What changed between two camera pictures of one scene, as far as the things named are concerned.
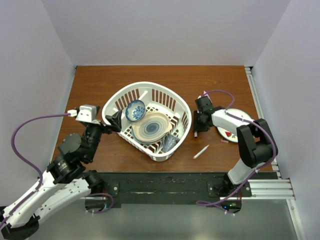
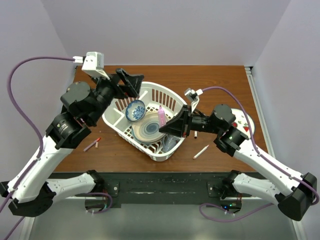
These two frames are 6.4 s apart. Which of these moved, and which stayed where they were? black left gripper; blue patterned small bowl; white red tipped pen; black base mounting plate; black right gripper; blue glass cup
Moved: black left gripper; black right gripper
Stayed: white red tipped pen; blue patterned small bowl; black base mounting plate; blue glass cup
